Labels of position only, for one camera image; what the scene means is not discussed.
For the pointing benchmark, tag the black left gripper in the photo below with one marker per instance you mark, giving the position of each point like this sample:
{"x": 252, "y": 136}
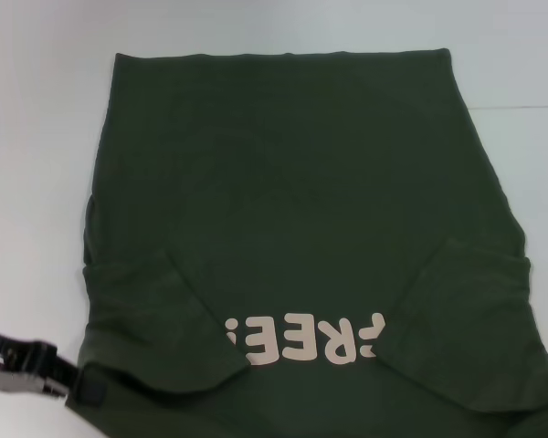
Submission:
{"x": 23, "y": 365}

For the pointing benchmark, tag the dark green printed t-shirt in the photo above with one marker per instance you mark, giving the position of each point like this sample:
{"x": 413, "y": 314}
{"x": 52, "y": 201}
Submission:
{"x": 301, "y": 205}

